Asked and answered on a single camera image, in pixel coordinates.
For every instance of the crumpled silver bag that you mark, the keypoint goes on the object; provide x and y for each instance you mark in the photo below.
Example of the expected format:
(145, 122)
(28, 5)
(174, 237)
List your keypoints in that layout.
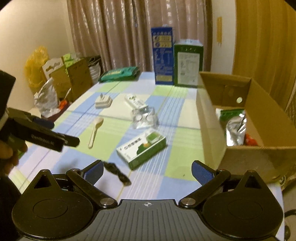
(46, 100)

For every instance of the beige curtain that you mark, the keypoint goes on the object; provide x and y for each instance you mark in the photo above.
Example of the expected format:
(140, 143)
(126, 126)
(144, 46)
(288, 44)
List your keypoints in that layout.
(120, 31)

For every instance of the dark green carton box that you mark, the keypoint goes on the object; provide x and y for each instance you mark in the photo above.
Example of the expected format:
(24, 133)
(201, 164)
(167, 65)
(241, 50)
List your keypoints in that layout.
(188, 57)

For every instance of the clear plastic blister pack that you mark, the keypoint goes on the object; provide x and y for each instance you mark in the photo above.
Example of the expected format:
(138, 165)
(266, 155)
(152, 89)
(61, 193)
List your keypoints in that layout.
(144, 118)

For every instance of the side cardboard boxes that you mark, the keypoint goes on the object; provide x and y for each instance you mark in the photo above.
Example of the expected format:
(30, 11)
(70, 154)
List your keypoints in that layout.
(73, 75)

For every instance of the yellow plastic bag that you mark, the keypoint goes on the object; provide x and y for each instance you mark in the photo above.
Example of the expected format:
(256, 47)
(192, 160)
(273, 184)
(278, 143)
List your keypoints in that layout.
(33, 69)

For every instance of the left hand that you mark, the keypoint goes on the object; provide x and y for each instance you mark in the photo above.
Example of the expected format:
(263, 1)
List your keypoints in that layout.
(9, 158)

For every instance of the white plastic spoon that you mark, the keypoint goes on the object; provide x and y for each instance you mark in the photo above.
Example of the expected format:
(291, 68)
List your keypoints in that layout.
(97, 123)

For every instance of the white slim medicine box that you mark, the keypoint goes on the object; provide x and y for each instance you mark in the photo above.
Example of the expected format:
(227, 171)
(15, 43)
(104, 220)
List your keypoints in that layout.
(134, 102)

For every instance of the blue carton box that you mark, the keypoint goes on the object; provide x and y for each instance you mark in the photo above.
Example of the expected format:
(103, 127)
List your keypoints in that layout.
(163, 54)

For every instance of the green white medicine box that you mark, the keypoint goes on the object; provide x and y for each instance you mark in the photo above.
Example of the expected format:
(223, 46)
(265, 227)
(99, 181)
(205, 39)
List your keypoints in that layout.
(141, 148)

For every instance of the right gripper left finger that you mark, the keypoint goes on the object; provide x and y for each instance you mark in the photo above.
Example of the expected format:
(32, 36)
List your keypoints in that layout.
(84, 181)

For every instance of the white power adapter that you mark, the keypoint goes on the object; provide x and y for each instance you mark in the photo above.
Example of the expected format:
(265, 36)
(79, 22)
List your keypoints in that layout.
(103, 101)

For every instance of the silver foil pouch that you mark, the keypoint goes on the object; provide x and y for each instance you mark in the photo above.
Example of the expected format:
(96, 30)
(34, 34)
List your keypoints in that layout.
(233, 123)

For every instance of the wooden door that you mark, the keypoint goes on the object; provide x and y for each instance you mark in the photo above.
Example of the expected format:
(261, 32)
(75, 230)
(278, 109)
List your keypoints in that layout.
(265, 46)

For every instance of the green wet wipes pack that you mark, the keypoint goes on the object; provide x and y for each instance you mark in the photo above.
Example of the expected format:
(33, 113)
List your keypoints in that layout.
(121, 74)

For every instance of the red candy packet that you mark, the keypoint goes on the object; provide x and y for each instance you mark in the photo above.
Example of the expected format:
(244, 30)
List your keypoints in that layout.
(249, 141)

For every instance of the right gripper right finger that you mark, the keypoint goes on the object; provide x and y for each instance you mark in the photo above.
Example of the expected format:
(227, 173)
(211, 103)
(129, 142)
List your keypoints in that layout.
(211, 180)

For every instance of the brown cardboard box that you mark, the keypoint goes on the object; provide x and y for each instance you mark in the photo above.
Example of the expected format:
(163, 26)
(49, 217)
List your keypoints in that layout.
(267, 123)

